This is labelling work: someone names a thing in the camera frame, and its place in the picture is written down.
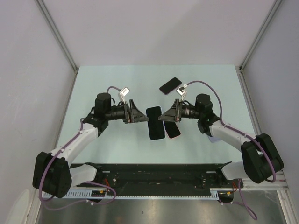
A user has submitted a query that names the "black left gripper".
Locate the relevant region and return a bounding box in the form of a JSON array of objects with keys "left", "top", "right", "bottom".
[{"left": 105, "top": 99, "right": 149, "bottom": 124}]

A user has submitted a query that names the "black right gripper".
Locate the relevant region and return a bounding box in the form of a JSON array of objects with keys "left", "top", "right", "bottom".
[{"left": 158, "top": 99, "right": 202, "bottom": 123}]

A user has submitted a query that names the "pink silicone phone case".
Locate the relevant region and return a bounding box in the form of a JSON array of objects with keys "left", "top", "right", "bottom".
[{"left": 164, "top": 121, "right": 182, "bottom": 140}]

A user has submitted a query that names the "clear blue phone case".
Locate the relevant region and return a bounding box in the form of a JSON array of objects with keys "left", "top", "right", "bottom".
[{"left": 145, "top": 105, "right": 165, "bottom": 141}]

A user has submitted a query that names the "black smartphone pink edge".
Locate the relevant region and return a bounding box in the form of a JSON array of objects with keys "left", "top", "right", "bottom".
[{"left": 159, "top": 77, "right": 182, "bottom": 95}]

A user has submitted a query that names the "lilac phone case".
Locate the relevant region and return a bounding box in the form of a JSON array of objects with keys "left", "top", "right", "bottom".
[{"left": 208, "top": 136, "right": 220, "bottom": 143}]

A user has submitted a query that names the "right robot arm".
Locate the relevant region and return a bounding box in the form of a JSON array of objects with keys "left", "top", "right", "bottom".
[{"left": 158, "top": 94, "right": 284, "bottom": 187}]

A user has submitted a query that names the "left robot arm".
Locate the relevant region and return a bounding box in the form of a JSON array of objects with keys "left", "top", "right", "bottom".
[{"left": 32, "top": 92, "right": 149, "bottom": 198}]

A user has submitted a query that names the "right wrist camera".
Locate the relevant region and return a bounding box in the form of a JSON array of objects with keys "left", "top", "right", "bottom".
[{"left": 176, "top": 86, "right": 187, "bottom": 102}]

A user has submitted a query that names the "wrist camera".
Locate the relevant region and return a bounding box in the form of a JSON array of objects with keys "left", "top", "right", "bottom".
[
  {"left": 176, "top": 86, "right": 187, "bottom": 102},
  {"left": 118, "top": 87, "right": 130, "bottom": 103}
]

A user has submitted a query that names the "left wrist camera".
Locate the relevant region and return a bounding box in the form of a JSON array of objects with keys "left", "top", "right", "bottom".
[{"left": 118, "top": 87, "right": 130, "bottom": 103}]

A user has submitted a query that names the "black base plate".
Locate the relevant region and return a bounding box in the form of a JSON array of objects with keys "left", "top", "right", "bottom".
[{"left": 70, "top": 163, "right": 245, "bottom": 189}]

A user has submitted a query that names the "white slotted cable duct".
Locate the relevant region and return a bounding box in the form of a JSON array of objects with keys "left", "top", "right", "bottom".
[{"left": 65, "top": 188, "right": 239, "bottom": 199}]

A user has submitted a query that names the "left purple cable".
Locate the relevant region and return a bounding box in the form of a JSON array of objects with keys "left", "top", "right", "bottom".
[{"left": 38, "top": 86, "right": 122, "bottom": 211}]

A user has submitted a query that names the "left aluminium frame post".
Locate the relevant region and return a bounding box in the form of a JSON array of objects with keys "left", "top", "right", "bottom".
[{"left": 35, "top": 0, "right": 78, "bottom": 74}]

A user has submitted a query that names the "aluminium frame post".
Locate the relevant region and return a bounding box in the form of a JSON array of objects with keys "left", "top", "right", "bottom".
[
  {"left": 35, "top": 0, "right": 78, "bottom": 74},
  {"left": 239, "top": 0, "right": 284, "bottom": 72}
]

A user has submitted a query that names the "aluminium front rail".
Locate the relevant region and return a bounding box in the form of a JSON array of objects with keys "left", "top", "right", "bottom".
[{"left": 242, "top": 171, "right": 289, "bottom": 190}]

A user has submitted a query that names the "right aluminium frame post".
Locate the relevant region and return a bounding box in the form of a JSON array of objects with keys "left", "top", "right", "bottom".
[{"left": 239, "top": 0, "right": 284, "bottom": 72}]

